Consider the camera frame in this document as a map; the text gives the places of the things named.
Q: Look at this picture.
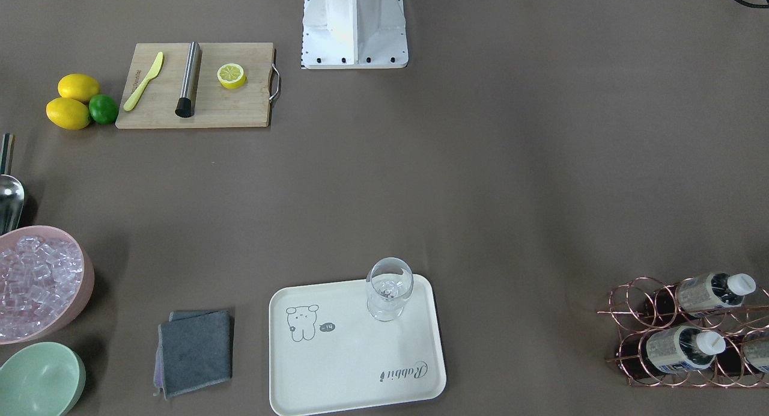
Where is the copper wire bottle basket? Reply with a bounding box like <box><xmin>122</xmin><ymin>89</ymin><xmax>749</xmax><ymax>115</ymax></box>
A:
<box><xmin>598</xmin><ymin>277</ymin><xmax>767</xmax><ymax>389</ymax></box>

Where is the tea bottle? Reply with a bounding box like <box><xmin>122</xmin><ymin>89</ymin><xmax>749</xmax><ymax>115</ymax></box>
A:
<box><xmin>741</xmin><ymin>334</ymin><xmax>768</xmax><ymax>374</ymax></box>
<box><xmin>642</xmin><ymin>326</ymin><xmax>727</xmax><ymax>375</ymax></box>
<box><xmin>675</xmin><ymin>272</ymin><xmax>757</xmax><ymax>317</ymax></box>

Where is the clear wine glass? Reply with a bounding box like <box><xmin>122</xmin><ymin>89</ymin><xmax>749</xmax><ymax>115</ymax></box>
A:
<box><xmin>366</xmin><ymin>257</ymin><xmax>415</xmax><ymax>322</ymax></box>

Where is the cream rabbit tray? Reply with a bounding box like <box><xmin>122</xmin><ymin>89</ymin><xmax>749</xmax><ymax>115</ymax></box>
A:
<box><xmin>269</xmin><ymin>275</ymin><xmax>447</xmax><ymax>415</ymax></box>

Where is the half lemon slice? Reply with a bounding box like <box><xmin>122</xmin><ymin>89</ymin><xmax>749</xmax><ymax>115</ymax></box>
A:
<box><xmin>216</xmin><ymin>63</ymin><xmax>247</xmax><ymax>90</ymax></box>

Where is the steel muddler black tip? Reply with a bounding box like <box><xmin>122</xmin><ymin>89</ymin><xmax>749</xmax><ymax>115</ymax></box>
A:
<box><xmin>175</xmin><ymin>41</ymin><xmax>202</xmax><ymax>118</ymax></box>

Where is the grey folded cloth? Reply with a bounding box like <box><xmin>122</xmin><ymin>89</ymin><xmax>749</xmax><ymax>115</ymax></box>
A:
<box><xmin>153</xmin><ymin>310</ymin><xmax>234</xmax><ymax>400</ymax></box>

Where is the bamboo cutting board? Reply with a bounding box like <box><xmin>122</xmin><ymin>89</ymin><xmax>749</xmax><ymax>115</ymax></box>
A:
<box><xmin>115</xmin><ymin>43</ymin><xmax>279</xmax><ymax>129</ymax></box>

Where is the yellow plastic knife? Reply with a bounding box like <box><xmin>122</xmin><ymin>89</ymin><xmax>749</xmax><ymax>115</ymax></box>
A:
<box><xmin>123</xmin><ymin>52</ymin><xmax>164</xmax><ymax>112</ymax></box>

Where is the green lime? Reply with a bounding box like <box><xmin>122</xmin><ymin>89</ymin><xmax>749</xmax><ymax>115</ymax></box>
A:
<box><xmin>88</xmin><ymin>94</ymin><xmax>119</xmax><ymax>125</ymax></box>

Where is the upper whole lemon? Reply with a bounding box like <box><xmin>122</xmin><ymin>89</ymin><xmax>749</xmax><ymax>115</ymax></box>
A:
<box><xmin>57</xmin><ymin>73</ymin><xmax>101</xmax><ymax>104</ymax></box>

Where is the whole lemon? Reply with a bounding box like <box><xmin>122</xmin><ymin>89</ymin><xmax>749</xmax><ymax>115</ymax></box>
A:
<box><xmin>46</xmin><ymin>97</ymin><xmax>93</xmax><ymax>130</ymax></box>
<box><xmin>57</xmin><ymin>73</ymin><xmax>101</xmax><ymax>104</ymax></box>

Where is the lower whole lemon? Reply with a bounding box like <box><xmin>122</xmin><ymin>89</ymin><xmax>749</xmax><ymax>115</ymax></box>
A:
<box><xmin>46</xmin><ymin>97</ymin><xmax>93</xmax><ymax>130</ymax></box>

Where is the pink bowl of ice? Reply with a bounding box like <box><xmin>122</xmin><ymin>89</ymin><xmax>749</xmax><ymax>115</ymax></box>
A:
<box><xmin>1</xmin><ymin>226</ymin><xmax>94</xmax><ymax>345</ymax></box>

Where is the steel ice scoop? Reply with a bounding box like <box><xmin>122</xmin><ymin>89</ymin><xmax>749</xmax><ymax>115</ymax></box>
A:
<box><xmin>1</xmin><ymin>133</ymin><xmax>26</xmax><ymax>235</ymax></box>

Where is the mint green bowl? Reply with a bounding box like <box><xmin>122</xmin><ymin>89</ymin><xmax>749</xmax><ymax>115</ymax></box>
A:
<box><xmin>1</xmin><ymin>341</ymin><xmax>86</xmax><ymax>415</ymax></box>

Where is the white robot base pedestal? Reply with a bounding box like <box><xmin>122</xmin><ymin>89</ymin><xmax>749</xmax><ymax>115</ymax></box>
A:
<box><xmin>300</xmin><ymin>0</ymin><xmax>409</xmax><ymax>69</ymax></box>

